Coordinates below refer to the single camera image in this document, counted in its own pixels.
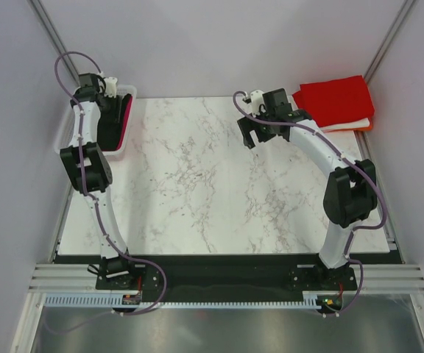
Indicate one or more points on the left aluminium corner post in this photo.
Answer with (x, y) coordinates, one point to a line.
(55, 39)

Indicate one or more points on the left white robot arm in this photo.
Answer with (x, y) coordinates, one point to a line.
(90, 174)

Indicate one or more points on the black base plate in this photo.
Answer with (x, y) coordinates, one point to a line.
(289, 271)

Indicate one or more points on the right aluminium side rail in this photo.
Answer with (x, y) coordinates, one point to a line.
(385, 224)

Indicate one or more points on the red folded t shirt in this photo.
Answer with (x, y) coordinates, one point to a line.
(338, 101)

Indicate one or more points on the white slotted cable duct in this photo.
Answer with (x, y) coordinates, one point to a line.
(125, 301)

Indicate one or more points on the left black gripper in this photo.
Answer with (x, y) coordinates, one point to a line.
(114, 116)

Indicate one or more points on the right aluminium corner post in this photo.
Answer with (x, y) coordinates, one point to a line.
(391, 35)

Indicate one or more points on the aluminium corner post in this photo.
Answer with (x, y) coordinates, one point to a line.
(55, 39)
(391, 35)

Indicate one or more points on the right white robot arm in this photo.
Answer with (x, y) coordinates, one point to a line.
(351, 190)

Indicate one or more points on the pink t shirt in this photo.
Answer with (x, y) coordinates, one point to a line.
(110, 137)

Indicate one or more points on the orange folded t shirt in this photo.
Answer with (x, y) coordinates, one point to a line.
(367, 128)

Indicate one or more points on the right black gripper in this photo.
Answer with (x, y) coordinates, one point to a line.
(246, 125)

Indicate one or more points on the white plastic basket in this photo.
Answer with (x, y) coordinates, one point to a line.
(66, 131)

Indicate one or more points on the aluminium front frame rail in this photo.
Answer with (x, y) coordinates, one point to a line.
(378, 279)

